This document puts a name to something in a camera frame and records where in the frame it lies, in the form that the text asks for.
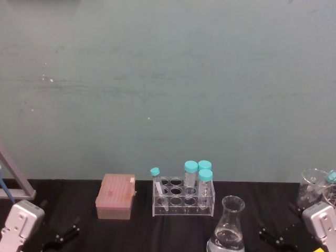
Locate blue cable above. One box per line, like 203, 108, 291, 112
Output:
0, 167, 17, 205

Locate grey metal frame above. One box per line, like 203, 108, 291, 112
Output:
0, 139, 37, 202

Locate clear acrylic tube rack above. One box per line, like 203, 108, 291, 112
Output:
152, 176, 216, 218

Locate small tube with teal cap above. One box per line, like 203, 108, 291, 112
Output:
150, 166, 169, 212

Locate black table cloth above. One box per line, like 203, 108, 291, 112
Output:
0, 178, 336, 252

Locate pink pipette tip box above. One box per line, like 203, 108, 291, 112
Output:
95, 173, 138, 220

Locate clear glass conical flask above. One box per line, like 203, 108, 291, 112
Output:
206, 195, 246, 252

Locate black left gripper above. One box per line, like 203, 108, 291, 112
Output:
38, 199, 81, 252

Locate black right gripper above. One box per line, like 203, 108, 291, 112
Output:
258, 203, 324, 252

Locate pale green wall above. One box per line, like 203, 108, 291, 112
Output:
0, 0, 336, 184

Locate large tube with teal cap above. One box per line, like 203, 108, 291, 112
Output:
197, 169, 214, 211
197, 160, 213, 172
184, 160, 198, 200

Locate clear glass beaker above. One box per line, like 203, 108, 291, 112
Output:
296, 167, 336, 211

